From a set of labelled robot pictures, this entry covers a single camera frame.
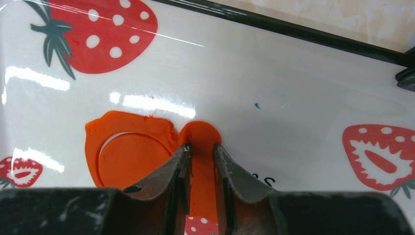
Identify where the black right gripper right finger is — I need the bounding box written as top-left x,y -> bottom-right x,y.
213,143 -> 413,235

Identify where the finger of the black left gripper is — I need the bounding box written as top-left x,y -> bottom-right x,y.
395,67 -> 415,92

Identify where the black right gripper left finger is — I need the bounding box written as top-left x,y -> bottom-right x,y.
0,143 -> 192,235

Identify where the orange dough scrap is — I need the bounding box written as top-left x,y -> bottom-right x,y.
85,111 -> 222,223

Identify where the orange dough disc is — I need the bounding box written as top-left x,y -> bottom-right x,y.
98,133 -> 172,189

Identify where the white strawberry enamel tray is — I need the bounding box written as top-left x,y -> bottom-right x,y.
0,0 -> 415,234

